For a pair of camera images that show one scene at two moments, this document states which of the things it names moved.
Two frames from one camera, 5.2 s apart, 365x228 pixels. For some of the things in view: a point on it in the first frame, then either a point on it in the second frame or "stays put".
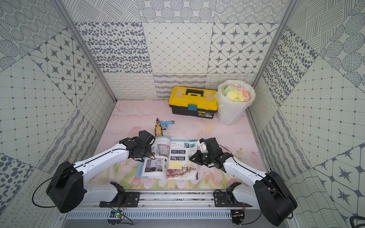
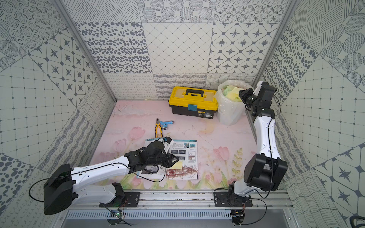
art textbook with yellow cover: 170,160 stays put
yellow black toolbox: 194,102 stays put
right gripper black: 197,160 to 246,92
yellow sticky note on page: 176,165 stays put
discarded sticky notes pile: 235,93 stays put
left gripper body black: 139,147 to 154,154
